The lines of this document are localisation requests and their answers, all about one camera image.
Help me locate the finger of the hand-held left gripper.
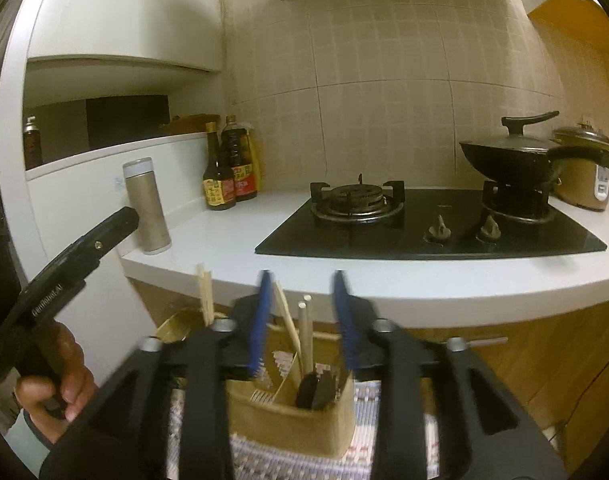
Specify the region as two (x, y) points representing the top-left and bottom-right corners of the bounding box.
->
(72, 206), (140, 274)

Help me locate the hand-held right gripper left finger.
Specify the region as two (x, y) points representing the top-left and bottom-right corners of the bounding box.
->
(39, 269), (275, 480)

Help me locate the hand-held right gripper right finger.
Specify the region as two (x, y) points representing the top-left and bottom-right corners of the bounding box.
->
(332, 269), (568, 480)

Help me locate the black spatula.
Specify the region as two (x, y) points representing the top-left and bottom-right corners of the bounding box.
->
(295, 371), (320, 409)

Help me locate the beige utensil holder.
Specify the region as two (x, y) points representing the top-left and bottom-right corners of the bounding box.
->
(226, 345), (358, 459)

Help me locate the person's left hand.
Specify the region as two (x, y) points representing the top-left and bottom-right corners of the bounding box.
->
(15, 321), (98, 421)

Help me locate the wooden chopstick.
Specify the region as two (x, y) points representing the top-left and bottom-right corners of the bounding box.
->
(196, 262), (210, 326)
(273, 280), (304, 366)
(204, 270), (216, 325)

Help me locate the pale chopstick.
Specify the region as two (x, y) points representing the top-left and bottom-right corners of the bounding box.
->
(303, 294), (315, 373)
(298, 301), (309, 376)

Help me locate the gold thermos flask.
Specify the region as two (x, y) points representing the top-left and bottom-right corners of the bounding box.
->
(123, 157), (172, 253)

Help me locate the black kitchen utensil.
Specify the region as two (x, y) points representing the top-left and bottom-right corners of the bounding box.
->
(313, 367), (338, 409)

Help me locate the black glass gas stove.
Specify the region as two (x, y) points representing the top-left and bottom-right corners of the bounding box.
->
(254, 187), (608, 261)

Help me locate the brown spray can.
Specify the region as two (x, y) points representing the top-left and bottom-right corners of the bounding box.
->
(23, 116), (44, 170)

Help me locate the yellow label sauce bottle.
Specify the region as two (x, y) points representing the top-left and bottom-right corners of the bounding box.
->
(203, 121), (236, 211)

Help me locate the bare gas burner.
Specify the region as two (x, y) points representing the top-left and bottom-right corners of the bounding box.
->
(311, 174), (405, 224)

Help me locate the stove knob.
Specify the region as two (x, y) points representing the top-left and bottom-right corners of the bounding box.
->
(477, 214), (501, 242)
(425, 214), (453, 242)

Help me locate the woven checkered mat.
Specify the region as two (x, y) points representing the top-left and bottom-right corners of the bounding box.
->
(167, 350), (441, 480)

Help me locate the wooden cutting board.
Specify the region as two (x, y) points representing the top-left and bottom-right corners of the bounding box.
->
(159, 114), (221, 136)

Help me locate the red label sauce bottle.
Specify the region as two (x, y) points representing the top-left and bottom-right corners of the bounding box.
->
(221, 115), (259, 202)

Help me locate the yellow oil bottle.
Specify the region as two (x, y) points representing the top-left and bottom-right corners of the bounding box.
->
(244, 122), (264, 193)

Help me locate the wooden base cabinet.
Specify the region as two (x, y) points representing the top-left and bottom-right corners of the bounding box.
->
(127, 277), (609, 468)

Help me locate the gas burner under wok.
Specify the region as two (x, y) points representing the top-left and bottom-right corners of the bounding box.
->
(482, 177), (558, 225)

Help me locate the black wok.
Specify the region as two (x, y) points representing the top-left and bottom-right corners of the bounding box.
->
(459, 141), (609, 183)

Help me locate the gold rice cooker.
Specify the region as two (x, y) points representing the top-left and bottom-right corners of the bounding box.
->
(549, 122), (609, 212)

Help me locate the white wall cabinet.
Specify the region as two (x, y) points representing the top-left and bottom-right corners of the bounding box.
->
(27, 0), (225, 73)

